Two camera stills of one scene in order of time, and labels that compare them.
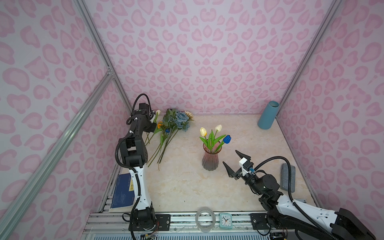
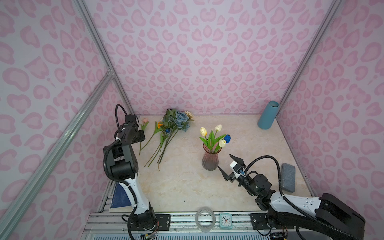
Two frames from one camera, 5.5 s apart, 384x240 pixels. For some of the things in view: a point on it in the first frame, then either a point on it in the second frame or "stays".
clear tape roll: [203, 229] stays
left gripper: [149, 126] → [136, 134]
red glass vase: [210, 161] stays
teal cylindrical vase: [268, 115] stays
